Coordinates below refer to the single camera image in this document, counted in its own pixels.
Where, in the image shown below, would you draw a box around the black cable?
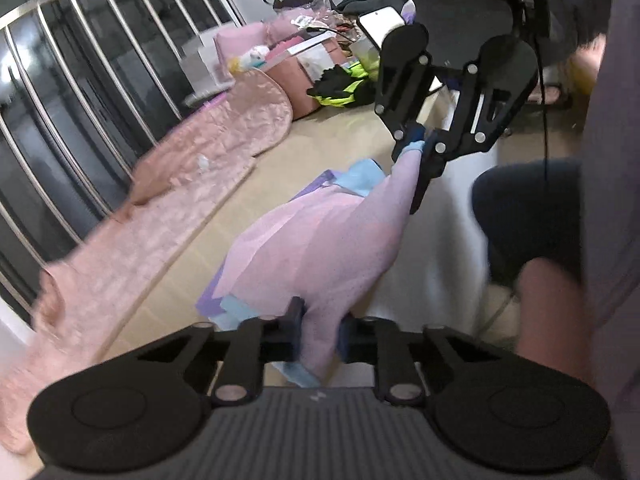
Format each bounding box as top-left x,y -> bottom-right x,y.
515,0 -> 552,186

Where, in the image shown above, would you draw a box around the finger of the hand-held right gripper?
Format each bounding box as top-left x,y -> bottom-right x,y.
374,54 -> 435,162
409,61 -> 523,217

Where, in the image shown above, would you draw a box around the person's dark shorts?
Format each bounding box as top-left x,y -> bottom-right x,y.
471,159 -> 587,288

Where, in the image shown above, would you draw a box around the steel window railing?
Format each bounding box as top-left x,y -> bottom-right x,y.
0,0 -> 246,321

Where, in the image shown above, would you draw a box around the stack of white boxes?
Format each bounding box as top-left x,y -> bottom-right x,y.
181,30 -> 222,92

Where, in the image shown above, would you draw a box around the black and yellow gloves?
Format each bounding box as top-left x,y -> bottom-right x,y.
306,62 -> 376,110

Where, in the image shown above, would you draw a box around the white yellow plush toy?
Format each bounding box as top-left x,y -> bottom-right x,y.
227,45 -> 271,73

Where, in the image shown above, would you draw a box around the white smartphone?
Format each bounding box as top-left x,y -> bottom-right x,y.
357,6 -> 407,47

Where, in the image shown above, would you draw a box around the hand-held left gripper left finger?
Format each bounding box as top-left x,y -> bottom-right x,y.
137,297 -> 306,408

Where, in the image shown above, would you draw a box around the pink quilted jacket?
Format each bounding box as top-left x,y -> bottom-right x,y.
0,67 -> 293,456

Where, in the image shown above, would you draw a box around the person's bare leg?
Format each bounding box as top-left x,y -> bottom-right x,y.
514,257 -> 603,388

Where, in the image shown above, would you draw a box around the pink blue purple vest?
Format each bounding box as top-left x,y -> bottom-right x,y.
195,140 -> 431,388

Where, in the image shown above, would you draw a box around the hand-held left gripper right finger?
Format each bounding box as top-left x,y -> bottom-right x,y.
337,312 -> 501,406

